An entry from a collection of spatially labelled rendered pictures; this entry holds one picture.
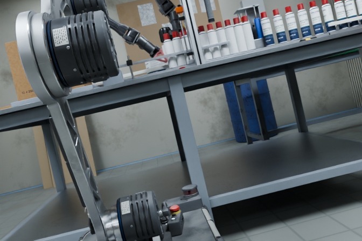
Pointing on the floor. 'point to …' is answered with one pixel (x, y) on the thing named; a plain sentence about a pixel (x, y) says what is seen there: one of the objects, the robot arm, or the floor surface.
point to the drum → (269, 116)
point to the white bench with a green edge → (280, 75)
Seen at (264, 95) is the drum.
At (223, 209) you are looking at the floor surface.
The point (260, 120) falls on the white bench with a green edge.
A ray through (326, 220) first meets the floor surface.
